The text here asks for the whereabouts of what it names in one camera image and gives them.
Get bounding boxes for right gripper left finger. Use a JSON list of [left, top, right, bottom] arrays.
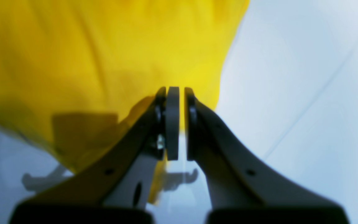
[[10, 87, 180, 224]]

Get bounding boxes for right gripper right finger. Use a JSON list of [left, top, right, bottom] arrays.
[[184, 87, 349, 224]]

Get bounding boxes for yellow T-shirt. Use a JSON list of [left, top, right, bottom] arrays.
[[0, 0, 250, 206]]

